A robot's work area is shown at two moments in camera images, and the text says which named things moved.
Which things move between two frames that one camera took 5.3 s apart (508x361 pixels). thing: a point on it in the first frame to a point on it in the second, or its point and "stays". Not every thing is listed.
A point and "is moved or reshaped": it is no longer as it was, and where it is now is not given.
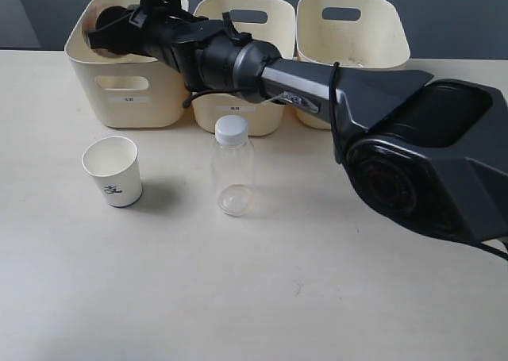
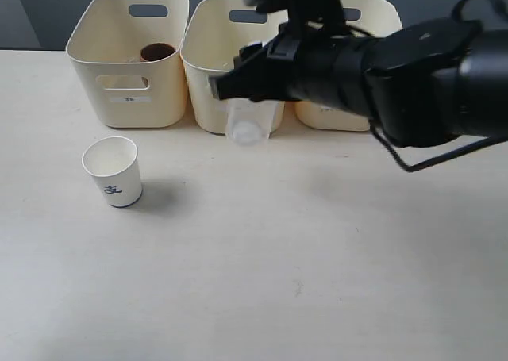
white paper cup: [113, 161] stays
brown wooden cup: [89, 24] is moved or reshaped
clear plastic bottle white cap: [233, 167] to [250, 123]
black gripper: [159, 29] to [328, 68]
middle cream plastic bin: [272, 20] stays
